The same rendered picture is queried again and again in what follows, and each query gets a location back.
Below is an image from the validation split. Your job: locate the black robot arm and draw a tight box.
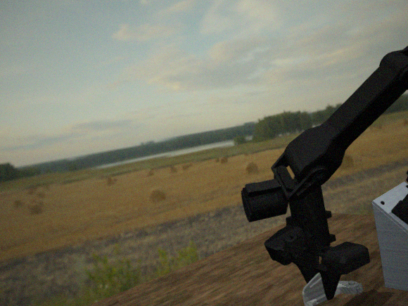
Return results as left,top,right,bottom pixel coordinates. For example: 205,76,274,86
241,46,408,266

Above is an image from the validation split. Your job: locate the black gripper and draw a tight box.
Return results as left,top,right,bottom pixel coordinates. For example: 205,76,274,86
289,207,370,300

